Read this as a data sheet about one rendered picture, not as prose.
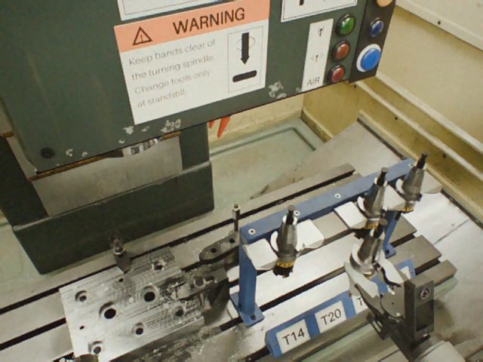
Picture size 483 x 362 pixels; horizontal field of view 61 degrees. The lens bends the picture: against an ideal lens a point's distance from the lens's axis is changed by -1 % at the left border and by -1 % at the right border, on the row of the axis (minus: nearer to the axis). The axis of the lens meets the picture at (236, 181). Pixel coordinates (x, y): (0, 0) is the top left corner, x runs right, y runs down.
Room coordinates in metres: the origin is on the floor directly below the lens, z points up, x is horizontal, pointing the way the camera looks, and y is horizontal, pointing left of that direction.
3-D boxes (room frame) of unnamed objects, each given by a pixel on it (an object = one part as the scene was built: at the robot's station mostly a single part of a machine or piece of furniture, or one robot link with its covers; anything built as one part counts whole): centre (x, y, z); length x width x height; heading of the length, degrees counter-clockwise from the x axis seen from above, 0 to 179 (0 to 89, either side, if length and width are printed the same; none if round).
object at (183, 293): (0.52, 0.08, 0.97); 0.13 x 0.03 x 0.15; 117
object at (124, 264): (0.62, 0.31, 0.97); 0.13 x 0.03 x 0.15; 27
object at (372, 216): (0.59, -0.30, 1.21); 0.06 x 0.06 x 0.03
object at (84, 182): (0.93, 0.39, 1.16); 0.48 x 0.05 x 0.51; 117
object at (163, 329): (0.48, 0.26, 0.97); 0.29 x 0.23 x 0.05; 117
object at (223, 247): (0.70, -0.01, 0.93); 0.26 x 0.05 x 0.06; 122
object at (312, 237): (0.51, -0.15, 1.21); 0.07 x 0.05 x 0.01; 27
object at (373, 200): (0.59, -0.30, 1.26); 0.04 x 0.04 x 0.07
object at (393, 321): (0.34, -0.31, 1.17); 0.12 x 0.08 x 0.09; 27
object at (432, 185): (0.66, -0.44, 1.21); 0.07 x 0.05 x 0.01; 27
